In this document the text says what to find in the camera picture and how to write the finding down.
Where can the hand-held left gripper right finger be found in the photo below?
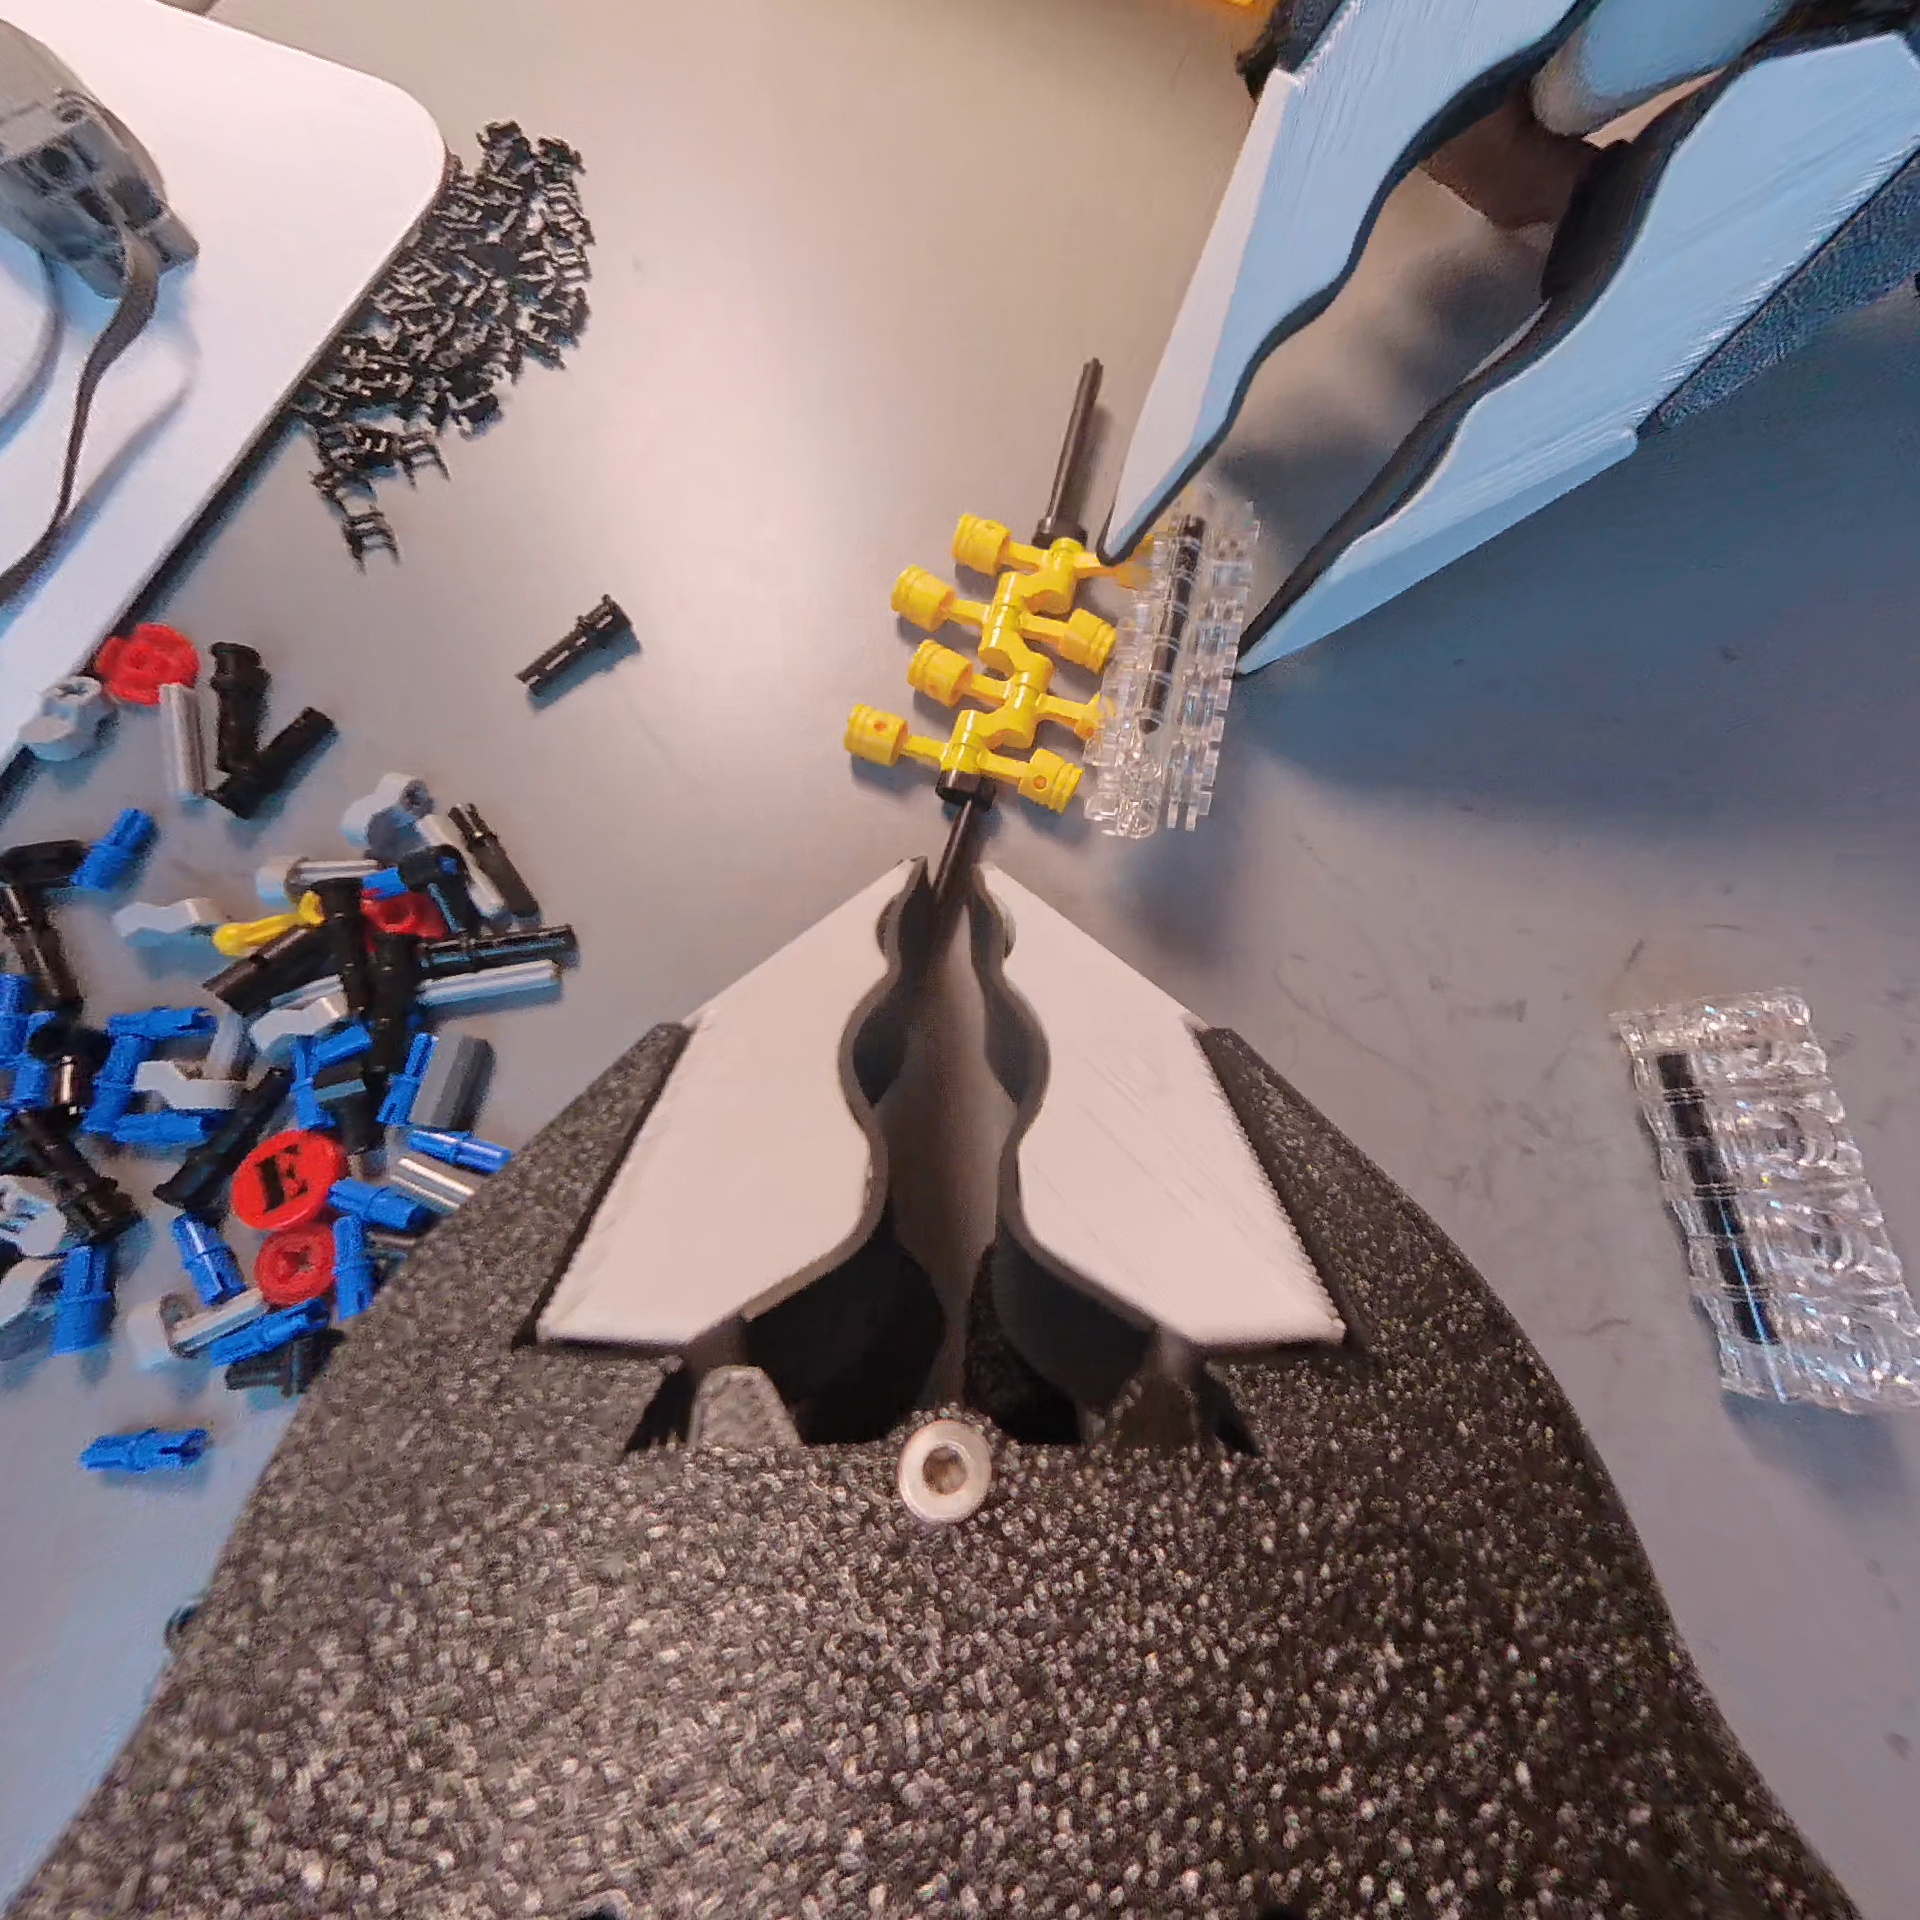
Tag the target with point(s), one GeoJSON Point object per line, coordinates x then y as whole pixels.
{"type": "Point", "coordinates": [1172, 1184]}

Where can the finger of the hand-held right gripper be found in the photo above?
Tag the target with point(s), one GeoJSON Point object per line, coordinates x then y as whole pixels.
{"type": "Point", "coordinates": [1695, 285]}
{"type": "Point", "coordinates": [1291, 195]}

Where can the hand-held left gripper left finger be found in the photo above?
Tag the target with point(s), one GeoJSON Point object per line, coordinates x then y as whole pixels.
{"type": "Point", "coordinates": [721, 1184]}

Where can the clear toy cylinder block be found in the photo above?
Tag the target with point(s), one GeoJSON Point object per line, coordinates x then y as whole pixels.
{"type": "Point", "coordinates": [1771, 1201]}
{"type": "Point", "coordinates": [1179, 676]}

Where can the yellow piston crankshaft assembly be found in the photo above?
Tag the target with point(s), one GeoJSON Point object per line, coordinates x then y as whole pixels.
{"type": "Point", "coordinates": [1004, 646]}

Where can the person's right hand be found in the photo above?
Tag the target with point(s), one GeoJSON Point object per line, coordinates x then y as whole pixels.
{"type": "Point", "coordinates": [1507, 172]}

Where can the pile of small toy parts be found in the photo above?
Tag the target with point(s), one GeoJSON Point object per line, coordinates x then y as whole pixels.
{"type": "Point", "coordinates": [300, 1020]}

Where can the single black toy pin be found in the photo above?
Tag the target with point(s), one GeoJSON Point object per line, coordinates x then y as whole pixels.
{"type": "Point", "coordinates": [579, 646]}

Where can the pile of black toy pins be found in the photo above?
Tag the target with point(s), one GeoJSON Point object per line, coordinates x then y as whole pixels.
{"type": "Point", "coordinates": [452, 300]}

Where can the white book stand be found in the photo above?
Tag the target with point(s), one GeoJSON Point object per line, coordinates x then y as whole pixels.
{"type": "Point", "coordinates": [270, 224]}

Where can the grey toy motor block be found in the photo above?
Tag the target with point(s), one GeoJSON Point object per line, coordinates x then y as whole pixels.
{"type": "Point", "coordinates": [76, 166]}

